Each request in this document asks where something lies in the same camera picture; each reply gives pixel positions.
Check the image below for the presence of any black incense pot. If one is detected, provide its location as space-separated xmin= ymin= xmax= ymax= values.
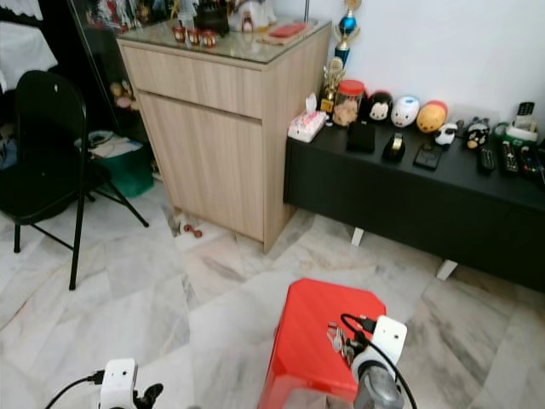
xmin=193 ymin=0 xmax=232 ymax=37

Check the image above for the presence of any white desk telephone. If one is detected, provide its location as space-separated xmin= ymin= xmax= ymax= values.
xmin=504 ymin=101 xmax=540 ymax=143

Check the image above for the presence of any pink white tissue pack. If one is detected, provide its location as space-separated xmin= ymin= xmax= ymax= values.
xmin=288 ymin=94 xmax=328 ymax=143

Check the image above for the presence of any black remote control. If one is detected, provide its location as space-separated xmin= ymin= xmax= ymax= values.
xmin=501 ymin=141 xmax=521 ymax=177
xmin=479 ymin=145 xmax=500 ymax=176

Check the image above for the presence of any silver key bunch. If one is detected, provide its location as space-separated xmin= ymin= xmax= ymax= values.
xmin=326 ymin=323 xmax=359 ymax=369

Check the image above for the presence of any flat black case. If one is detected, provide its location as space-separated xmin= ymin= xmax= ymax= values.
xmin=413 ymin=141 xmax=444 ymax=171

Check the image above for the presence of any small white black plush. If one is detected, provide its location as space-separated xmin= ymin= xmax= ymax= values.
xmin=434 ymin=123 xmax=459 ymax=147

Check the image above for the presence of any black tape dispenser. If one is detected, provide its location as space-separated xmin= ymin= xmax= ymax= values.
xmin=382 ymin=132 xmax=407 ymax=164

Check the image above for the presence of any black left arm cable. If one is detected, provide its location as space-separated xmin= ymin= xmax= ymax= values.
xmin=45 ymin=372 xmax=105 ymax=409

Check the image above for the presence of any red flat tray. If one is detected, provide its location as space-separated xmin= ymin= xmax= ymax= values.
xmin=268 ymin=22 xmax=308 ymax=41

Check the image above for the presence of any orange round plush toy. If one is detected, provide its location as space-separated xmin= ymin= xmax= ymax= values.
xmin=416 ymin=100 xmax=449 ymax=134

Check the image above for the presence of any black square box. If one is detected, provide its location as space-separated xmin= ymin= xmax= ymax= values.
xmin=347 ymin=121 xmax=377 ymax=154

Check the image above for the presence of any black folding chair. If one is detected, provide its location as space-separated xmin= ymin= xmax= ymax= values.
xmin=0 ymin=70 xmax=150 ymax=291

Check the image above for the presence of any light wooden cabinet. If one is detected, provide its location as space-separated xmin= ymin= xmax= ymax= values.
xmin=118 ymin=19 xmax=334 ymax=254

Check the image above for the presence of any small gold trophy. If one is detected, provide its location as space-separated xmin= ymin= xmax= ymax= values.
xmin=319 ymin=56 xmax=347 ymax=113

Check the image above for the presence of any white lace tablecloth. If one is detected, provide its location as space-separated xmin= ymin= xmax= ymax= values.
xmin=0 ymin=21 xmax=49 ymax=92

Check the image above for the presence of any black low sideboard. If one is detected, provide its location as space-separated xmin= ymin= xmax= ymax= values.
xmin=284 ymin=119 xmax=545 ymax=295

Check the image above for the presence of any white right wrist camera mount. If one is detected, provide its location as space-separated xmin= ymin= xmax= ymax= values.
xmin=349 ymin=316 xmax=408 ymax=381

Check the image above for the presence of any small dark plush toy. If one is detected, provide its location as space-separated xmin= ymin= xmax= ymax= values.
xmin=465 ymin=118 xmax=491 ymax=150

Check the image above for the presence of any white ceramic figurine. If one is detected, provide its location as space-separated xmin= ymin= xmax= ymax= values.
xmin=230 ymin=0 xmax=278 ymax=33

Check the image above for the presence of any black mouse plush toy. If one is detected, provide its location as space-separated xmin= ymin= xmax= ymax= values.
xmin=366 ymin=90 xmax=393 ymax=124

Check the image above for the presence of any red lidded clear jar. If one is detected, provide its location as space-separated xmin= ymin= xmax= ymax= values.
xmin=332 ymin=79 xmax=366 ymax=129

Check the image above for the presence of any tall blue gold trophy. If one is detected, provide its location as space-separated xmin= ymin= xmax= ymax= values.
xmin=335 ymin=0 xmax=364 ymax=67

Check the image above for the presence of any red plastic stool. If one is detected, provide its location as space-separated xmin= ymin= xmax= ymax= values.
xmin=258 ymin=278 xmax=388 ymax=409

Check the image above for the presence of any glass display cabinet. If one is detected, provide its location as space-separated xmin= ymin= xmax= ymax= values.
xmin=66 ymin=0 xmax=176 ymax=141

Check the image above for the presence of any green plastic bin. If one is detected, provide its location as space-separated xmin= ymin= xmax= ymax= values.
xmin=94 ymin=136 xmax=155 ymax=199

